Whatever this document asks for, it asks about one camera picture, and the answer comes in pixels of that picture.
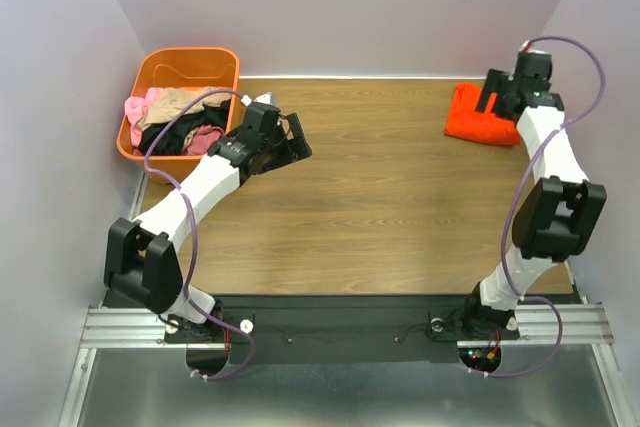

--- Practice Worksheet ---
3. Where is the orange t shirt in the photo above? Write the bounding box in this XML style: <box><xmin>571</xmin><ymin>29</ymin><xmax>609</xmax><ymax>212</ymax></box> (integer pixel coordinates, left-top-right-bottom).
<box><xmin>444</xmin><ymin>82</ymin><xmax>520</xmax><ymax>147</ymax></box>

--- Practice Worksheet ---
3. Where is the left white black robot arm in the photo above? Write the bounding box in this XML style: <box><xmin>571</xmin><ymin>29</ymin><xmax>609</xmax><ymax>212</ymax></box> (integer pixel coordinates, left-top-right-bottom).
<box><xmin>104</xmin><ymin>101</ymin><xmax>312</xmax><ymax>325</ymax></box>

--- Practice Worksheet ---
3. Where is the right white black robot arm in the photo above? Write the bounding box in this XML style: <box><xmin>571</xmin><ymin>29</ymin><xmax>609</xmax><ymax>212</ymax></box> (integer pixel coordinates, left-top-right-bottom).
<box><xmin>461</xmin><ymin>47</ymin><xmax>607</xmax><ymax>337</ymax></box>

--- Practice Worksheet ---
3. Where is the dusty pink garment in basket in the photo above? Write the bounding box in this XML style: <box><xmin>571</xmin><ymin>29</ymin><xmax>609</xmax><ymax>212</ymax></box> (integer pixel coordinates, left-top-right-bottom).
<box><xmin>182</xmin><ymin>125</ymin><xmax>225</xmax><ymax>156</ymax></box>

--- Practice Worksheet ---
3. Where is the black garment in basket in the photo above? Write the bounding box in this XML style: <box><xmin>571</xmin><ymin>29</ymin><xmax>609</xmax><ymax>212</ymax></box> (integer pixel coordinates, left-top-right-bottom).
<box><xmin>152</xmin><ymin>99</ymin><xmax>231</xmax><ymax>156</ymax></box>

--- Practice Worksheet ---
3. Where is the beige garment in basket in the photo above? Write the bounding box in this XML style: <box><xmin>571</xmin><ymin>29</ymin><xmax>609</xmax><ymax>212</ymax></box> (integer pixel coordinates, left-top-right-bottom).
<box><xmin>136</xmin><ymin>87</ymin><xmax>232</xmax><ymax>131</ymax></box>

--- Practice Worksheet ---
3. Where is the light pink garment in basket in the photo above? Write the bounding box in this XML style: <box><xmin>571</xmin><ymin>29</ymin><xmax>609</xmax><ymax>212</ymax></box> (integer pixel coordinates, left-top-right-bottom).
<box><xmin>124</xmin><ymin>96</ymin><xmax>149</xmax><ymax>149</ymax></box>

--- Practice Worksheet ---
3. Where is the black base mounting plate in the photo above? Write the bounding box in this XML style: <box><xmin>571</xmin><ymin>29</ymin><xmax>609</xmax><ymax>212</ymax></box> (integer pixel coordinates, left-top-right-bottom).
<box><xmin>164</xmin><ymin>294</ymin><xmax>521</xmax><ymax>366</ymax></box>

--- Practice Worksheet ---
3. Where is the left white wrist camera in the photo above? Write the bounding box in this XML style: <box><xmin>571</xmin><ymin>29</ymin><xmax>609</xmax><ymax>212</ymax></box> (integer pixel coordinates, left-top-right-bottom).
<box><xmin>240</xmin><ymin>91</ymin><xmax>275</xmax><ymax>107</ymax></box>

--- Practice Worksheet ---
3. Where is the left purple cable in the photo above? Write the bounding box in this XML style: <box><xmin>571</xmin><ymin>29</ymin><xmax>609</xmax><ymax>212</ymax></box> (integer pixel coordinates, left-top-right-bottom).
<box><xmin>142</xmin><ymin>88</ymin><xmax>257</xmax><ymax>382</ymax></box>

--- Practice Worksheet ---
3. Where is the aluminium extrusion rail frame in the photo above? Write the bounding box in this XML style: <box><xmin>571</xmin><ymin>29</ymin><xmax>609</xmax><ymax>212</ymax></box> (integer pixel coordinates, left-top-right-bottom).
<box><xmin>63</xmin><ymin>164</ymin><xmax>616</xmax><ymax>426</ymax></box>

